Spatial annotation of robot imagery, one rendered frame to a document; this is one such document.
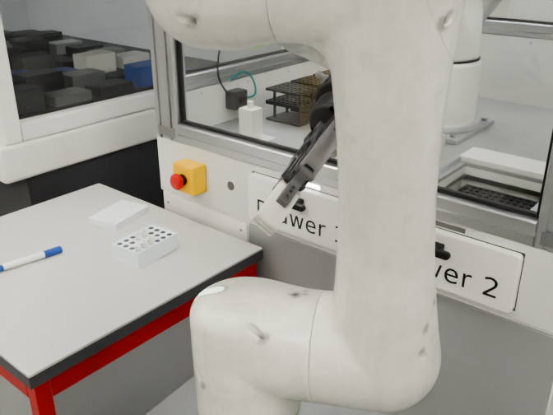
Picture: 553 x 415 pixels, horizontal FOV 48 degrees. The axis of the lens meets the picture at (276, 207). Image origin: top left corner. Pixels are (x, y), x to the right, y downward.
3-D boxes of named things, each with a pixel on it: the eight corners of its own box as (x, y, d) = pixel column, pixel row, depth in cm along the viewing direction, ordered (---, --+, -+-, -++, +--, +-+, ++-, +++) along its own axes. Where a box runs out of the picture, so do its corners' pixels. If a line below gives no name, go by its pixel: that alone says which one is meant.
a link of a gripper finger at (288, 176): (338, 143, 84) (344, 138, 83) (303, 197, 77) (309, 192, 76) (316, 125, 83) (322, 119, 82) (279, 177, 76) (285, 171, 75)
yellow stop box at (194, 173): (192, 198, 147) (190, 170, 144) (171, 190, 151) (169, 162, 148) (207, 191, 151) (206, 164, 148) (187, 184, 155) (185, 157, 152)
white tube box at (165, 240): (139, 269, 132) (137, 254, 130) (112, 258, 136) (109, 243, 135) (178, 247, 141) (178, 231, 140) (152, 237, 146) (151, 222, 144)
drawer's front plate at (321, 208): (355, 258, 125) (358, 207, 120) (248, 218, 142) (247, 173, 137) (360, 254, 126) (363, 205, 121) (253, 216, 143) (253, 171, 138)
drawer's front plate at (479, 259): (510, 314, 106) (520, 258, 102) (365, 261, 123) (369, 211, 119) (513, 310, 107) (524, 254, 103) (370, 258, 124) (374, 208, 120)
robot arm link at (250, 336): (309, 468, 72) (307, 326, 65) (183, 447, 76) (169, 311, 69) (328, 398, 83) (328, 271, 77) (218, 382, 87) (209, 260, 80)
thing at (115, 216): (116, 230, 149) (115, 224, 148) (88, 223, 152) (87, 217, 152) (149, 211, 159) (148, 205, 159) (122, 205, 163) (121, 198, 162)
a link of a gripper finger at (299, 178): (302, 181, 78) (314, 170, 75) (284, 208, 75) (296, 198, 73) (293, 174, 78) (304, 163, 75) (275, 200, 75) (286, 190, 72)
